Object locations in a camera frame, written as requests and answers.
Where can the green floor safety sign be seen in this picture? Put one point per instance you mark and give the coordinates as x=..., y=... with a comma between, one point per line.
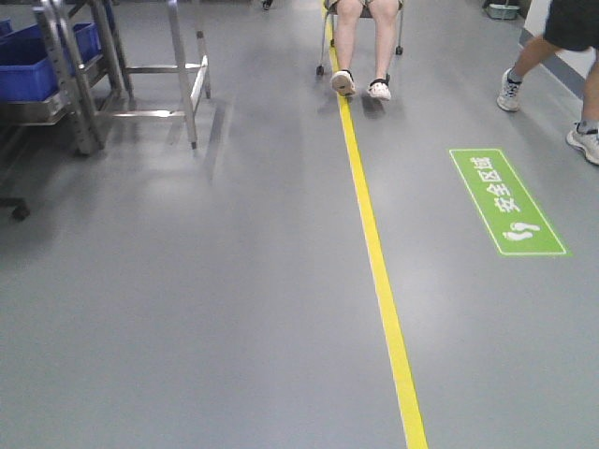
x=516, y=223

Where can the grey metal chair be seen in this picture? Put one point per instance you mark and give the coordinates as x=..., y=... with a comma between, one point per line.
x=346, y=22

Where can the seated person bare legs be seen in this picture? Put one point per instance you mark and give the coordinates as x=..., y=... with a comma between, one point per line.
x=377, y=90

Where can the black mesh office chair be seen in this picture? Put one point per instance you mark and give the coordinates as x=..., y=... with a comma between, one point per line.
x=19, y=209

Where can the blue bins on rack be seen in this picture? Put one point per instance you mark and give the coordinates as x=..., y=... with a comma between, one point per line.
x=26, y=70

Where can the walking person legs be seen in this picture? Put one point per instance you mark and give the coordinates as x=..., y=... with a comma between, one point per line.
x=570, y=26

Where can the green bucket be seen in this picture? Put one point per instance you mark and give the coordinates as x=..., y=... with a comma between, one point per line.
x=502, y=12

